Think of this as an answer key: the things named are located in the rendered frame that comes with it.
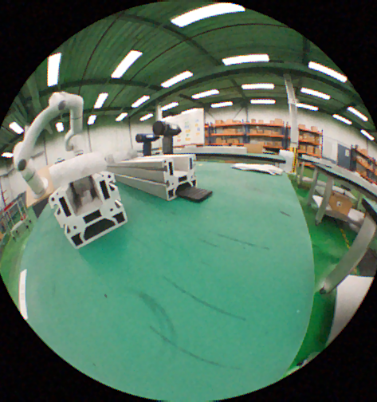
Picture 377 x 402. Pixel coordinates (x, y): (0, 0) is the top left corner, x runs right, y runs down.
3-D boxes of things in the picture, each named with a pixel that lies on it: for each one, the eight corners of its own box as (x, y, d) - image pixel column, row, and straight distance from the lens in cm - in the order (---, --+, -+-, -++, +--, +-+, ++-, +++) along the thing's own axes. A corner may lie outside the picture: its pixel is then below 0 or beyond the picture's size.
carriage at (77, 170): (68, 189, 42) (61, 167, 41) (100, 177, 41) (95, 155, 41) (60, 204, 26) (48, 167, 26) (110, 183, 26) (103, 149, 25)
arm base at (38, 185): (33, 202, 120) (21, 191, 108) (30, 184, 132) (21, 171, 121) (49, 191, 114) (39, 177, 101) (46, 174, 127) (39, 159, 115)
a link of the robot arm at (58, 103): (21, 163, 110) (25, 176, 96) (10, 159, 106) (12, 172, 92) (65, 100, 103) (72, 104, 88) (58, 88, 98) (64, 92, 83)
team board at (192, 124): (166, 174, 428) (160, 118, 432) (175, 171, 461) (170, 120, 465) (202, 178, 331) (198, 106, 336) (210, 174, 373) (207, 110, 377)
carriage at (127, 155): (107, 168, 67) (105, 155, 67) (127, 163, 70) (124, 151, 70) (115, 169, 51) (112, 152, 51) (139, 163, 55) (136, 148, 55)
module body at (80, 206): (79, 183, 98) (76, 172, 98) (91, 179, 98) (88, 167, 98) (76, 250, 21) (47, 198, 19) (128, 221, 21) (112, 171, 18)
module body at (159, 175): (102, 175, 99) (100, 164, 99) (114, 171, 101) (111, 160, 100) (167, 201, 24) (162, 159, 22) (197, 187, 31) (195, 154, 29)
